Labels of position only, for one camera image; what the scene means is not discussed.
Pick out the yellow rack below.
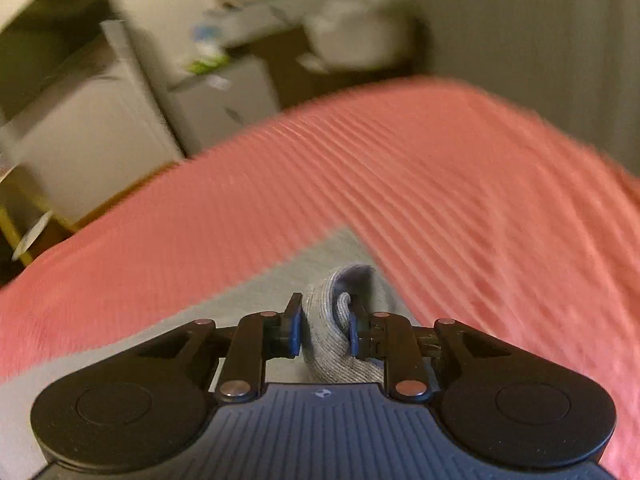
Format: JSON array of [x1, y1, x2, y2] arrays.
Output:
[[0, 160, 78, 267]]

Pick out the cluttered grey shelf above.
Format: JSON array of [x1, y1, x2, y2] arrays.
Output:
[[192, 0, 418, 53]]

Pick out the grey pants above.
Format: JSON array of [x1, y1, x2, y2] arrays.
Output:
[[0, 225, 423, 397]]

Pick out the pink ribbed bedspread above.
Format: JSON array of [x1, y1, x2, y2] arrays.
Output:
[[0, 77, 640, 480]]

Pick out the grey bag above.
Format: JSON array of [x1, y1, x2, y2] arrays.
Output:
[[299, 0, 428, 75]]

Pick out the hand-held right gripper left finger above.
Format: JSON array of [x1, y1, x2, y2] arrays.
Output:
[[136, 293, 304, 406]]

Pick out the small grey cabinet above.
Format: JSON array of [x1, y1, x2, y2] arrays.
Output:
[[167, 57, 281, 157]]

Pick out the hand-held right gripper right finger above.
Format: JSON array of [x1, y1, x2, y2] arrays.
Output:
[[347, 294, 507, 404]]

